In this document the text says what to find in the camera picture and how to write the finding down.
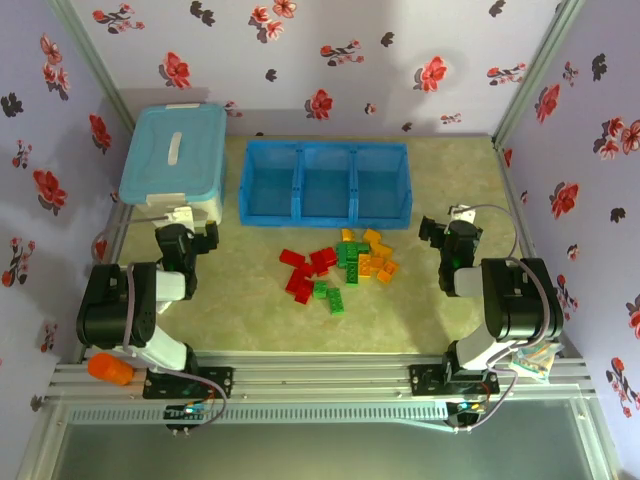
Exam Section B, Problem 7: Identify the storage box with blue lid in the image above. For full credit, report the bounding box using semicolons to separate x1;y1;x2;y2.
118;102;227;226

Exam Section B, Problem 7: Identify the clear bag of coloured items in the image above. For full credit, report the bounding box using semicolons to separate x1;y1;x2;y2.
514;342;562;384

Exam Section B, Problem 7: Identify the orange plastic cup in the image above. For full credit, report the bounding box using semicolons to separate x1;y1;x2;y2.
87;352;135;387

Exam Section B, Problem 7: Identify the small circuit board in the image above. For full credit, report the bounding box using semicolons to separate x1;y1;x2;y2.
163;402;214;420
447;398;490;417

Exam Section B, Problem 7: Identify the grey metal panel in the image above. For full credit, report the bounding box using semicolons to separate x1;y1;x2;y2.
49;423;601;480

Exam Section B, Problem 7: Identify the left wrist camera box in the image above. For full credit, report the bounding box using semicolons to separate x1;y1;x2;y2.
155;223;197;254

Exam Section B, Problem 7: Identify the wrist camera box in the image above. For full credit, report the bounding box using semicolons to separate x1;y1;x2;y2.
155;223;197;254
442;221;485;251

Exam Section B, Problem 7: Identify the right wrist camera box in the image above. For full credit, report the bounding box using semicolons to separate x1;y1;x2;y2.
442;221;485;251

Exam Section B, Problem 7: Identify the grey right arm cable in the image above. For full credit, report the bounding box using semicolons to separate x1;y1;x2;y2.
452;203;564;432

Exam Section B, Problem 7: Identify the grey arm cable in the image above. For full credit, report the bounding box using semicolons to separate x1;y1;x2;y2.
92;213;229;429
452;203;564;432

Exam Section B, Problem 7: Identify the grey left arm cable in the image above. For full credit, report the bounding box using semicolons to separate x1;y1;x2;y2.
92;213;229;429

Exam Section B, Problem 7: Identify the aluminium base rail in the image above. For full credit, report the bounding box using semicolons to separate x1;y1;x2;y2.
47;352;596;401

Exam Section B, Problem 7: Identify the grey slotted cable duct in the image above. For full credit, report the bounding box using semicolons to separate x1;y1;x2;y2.
67;405;449;425

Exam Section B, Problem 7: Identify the aluminium frame post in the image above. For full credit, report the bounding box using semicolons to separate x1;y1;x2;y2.
491;0;587;151
47;0;137;132

